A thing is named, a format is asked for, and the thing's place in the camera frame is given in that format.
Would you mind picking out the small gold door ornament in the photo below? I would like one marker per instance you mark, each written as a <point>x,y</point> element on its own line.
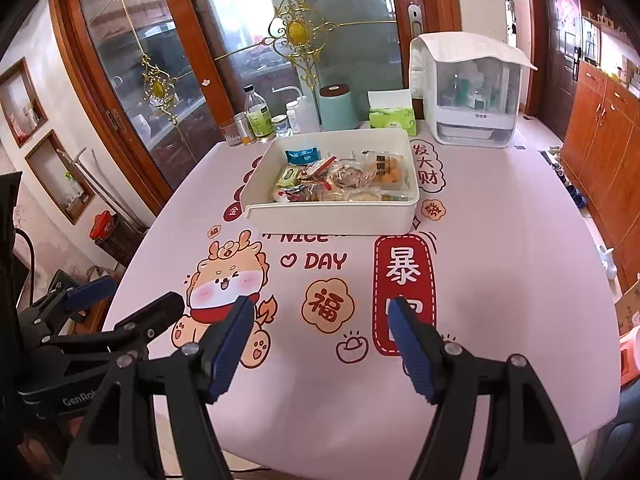
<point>157,87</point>

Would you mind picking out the white pill bottle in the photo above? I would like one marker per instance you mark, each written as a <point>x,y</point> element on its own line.
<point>292,119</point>

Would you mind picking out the blue candy packet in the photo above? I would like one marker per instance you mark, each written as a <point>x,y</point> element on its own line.
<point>301,156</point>

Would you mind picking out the white countertop cabinet appliance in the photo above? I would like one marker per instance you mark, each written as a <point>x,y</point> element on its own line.
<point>470,100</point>

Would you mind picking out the green tissue pack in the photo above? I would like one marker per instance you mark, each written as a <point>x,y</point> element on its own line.
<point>392,119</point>

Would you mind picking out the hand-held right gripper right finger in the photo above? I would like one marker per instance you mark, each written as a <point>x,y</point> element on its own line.
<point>412,355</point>

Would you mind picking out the small glass jar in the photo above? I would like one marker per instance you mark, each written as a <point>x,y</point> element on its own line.
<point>281,127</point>

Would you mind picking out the red and white bread packet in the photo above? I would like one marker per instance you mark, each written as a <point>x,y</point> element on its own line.
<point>295,194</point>

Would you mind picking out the teal canister with brown lid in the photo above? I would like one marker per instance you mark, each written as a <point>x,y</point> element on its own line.
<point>339,110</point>

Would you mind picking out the clear egg ball tray packet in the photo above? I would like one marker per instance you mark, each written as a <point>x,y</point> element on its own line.
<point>387,167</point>

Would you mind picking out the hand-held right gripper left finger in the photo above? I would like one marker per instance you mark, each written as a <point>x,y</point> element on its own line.
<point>232,350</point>

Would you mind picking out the white squeeze bottle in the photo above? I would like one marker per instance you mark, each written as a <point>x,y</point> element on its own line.
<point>307,117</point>

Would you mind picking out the dark wooden door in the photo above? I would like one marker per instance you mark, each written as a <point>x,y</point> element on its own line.
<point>555,45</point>

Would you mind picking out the large gold door ornament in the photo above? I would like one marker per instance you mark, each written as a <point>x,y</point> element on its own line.
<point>296,30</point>

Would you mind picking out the green snack packet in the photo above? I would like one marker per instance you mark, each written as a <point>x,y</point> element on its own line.
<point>289,176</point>

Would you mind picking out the pink printed tablecloth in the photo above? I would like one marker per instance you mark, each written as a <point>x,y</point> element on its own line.
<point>500,235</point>

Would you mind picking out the cardboard box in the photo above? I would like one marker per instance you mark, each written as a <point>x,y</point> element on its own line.
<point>629,307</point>

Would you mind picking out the jar with red lid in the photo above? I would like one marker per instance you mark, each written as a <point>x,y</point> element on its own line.
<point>102,225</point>

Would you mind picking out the wooden wall niche with plant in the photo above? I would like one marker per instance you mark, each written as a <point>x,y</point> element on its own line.
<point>60,180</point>

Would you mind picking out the white plastic bin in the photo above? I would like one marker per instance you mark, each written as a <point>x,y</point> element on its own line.
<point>325,217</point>

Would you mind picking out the wooden cabinet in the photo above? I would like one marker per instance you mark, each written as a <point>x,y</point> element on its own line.
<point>600,150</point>

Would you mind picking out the silver and orange can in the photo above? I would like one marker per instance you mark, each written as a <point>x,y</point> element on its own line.
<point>242,129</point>

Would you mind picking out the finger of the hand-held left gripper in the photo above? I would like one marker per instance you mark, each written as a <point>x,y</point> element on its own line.
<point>92,290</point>
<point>155,310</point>

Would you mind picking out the clear-wrapped nut candy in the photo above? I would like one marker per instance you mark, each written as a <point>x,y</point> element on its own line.
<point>350,176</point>

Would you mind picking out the clear bottle with green label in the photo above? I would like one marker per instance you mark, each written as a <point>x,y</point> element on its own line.
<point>259,120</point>

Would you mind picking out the small glass cup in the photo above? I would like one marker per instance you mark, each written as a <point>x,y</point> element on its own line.
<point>231,136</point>

